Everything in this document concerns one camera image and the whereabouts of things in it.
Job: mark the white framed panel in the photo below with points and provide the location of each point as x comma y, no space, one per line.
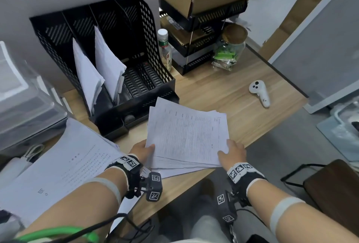
322,49

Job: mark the white drawer organiser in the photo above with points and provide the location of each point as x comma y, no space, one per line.
25,105

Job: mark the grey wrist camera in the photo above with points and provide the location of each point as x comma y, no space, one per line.
154,186
225,206

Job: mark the person's right forearm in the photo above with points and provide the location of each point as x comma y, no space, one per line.
303,217

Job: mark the clear bottle white cap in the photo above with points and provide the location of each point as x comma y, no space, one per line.
164,46

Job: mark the white handheld controller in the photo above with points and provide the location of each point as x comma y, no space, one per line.
258,88

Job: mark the person's right hand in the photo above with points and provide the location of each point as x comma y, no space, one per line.
234,154

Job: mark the person's left forearm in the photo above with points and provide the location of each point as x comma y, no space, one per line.
73,209

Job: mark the person's left hand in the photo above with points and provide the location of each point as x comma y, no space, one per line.
143,151

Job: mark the wooden table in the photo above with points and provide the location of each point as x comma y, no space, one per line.
224,88

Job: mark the black letter trays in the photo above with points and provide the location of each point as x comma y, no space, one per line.
193,63

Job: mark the black mesh file organizer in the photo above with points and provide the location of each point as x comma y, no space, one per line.
140,27

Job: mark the white papers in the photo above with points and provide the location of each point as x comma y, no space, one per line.
61,161

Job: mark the glass jar with cork lid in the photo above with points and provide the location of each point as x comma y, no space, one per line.
230,49

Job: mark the black marker wristband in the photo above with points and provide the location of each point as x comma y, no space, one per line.
244,175
129,167

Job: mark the light blue plastic bag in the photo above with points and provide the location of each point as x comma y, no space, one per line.
336,133

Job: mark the dark brown stool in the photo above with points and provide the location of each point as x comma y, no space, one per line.
336,189

